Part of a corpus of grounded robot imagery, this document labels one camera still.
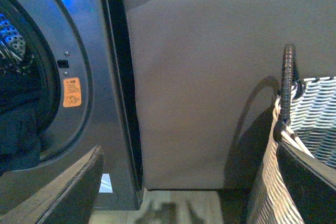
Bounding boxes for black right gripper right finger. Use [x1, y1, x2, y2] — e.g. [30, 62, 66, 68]
[276, 143, 335, 223]

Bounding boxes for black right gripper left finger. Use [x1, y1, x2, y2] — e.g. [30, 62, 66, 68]
[1, 146, 104, 223]

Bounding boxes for dark blue clothes in drum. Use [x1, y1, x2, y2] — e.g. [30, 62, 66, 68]
[1, 73, 41, 174]

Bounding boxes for dark grey washing machine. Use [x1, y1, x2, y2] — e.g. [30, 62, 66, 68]
[1, 0, 143, 214]

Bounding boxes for white woven laundry basket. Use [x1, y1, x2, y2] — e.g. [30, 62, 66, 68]
[245, 77, 335, 223]

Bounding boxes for orange warning sticker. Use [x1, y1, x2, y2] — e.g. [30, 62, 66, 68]
[63, 77, 82, 108]

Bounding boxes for perforated steel washer drum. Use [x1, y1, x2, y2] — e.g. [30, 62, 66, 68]
[1, 13, 26, 63]

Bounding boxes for grey cabinet beside washer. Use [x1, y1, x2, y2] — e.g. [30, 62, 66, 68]
[123, 0, 335, 190]

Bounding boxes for black braided basket handle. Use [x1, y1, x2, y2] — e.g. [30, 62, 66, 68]
[275, 43, 300, 132]

